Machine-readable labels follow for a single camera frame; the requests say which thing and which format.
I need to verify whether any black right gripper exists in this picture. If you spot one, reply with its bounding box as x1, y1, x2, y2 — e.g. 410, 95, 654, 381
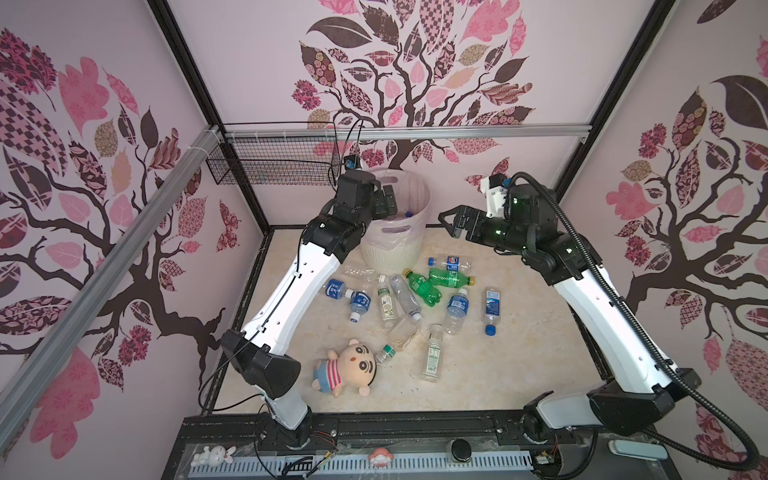
437, 208, 529, 260

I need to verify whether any blue label clear bottle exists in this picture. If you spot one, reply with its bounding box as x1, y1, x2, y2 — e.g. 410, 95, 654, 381
321, 278, 355, 300

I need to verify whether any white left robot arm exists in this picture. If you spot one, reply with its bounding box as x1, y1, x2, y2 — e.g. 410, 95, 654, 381
221, 170, 398, 430

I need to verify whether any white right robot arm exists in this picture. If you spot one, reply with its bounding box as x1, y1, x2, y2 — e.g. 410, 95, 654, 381
438, 181, 701, 436

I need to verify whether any white ribbed trash bin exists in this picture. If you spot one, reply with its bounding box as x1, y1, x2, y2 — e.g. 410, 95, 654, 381
360, 223, 426, 275

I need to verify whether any crushed clear plastic bottle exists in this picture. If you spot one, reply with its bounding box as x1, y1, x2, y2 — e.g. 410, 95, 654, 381
341, 264, 379, 281

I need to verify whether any small blue label bottle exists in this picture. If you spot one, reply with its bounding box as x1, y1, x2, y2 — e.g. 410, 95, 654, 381
427, 255, 472, 274

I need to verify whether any blue cap small bottle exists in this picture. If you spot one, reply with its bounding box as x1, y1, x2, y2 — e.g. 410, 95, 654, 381
349, 291, 371, 323

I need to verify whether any green white label bottle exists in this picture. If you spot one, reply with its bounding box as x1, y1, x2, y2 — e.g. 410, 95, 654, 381
377, 274, 398, 329

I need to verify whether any green bottle yellow cap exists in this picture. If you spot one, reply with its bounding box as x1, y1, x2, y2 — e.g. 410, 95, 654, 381
429, 268, 476, 288

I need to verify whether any green plastic bottle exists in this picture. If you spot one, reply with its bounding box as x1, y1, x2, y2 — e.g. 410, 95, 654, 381
403, 269, 442, 307

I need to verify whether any tall clear bottle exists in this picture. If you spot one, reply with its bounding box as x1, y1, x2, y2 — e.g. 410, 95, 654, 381
390, 275, 423, 321

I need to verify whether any blue label water bottle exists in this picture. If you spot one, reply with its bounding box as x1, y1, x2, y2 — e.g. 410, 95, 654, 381
443, 288, 470, 335

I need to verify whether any clear bottle green cap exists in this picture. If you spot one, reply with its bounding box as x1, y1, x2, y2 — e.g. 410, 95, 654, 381
374, 344, 397, 365

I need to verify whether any cartoon boy plush doll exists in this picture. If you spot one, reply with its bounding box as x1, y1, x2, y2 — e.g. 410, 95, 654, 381
311, 339, 377, 398

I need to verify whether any clear bottle green label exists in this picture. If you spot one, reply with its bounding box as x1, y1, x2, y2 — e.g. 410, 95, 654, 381
422, 324, 444, 382

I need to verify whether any black round knob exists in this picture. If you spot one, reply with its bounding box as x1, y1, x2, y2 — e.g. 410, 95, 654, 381
447, 438, 472, 464

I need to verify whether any red white small figurine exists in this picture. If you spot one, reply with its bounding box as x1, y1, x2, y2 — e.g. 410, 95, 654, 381
368, 447, 394, 468

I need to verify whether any white vent strip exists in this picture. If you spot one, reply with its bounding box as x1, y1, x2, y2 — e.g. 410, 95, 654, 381
188, 451, 533, 479

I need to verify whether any white bunny figurine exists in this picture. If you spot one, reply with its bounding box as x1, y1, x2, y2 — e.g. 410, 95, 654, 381
191, 445, 237, 468

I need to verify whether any black wire basket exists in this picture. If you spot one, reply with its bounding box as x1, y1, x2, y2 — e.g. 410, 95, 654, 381
206, 120, 344, 186

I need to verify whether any aluminium rail back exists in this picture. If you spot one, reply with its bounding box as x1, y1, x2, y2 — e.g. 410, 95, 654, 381
225, 124, 592, 141

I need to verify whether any aluminium rail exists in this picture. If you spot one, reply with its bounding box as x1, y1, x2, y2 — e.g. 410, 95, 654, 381
1, 125, 221, 448
225, 124, 592, 141

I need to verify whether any aluminium rail left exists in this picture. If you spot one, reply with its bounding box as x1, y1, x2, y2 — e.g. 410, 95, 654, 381
1, 125, 221, 448

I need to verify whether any white handle device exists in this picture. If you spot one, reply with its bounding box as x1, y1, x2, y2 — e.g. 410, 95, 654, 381
608, 439, 669, 461

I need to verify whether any black corrugated cable conduit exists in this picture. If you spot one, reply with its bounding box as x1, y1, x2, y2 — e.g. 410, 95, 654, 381
509, 172, 760, 472

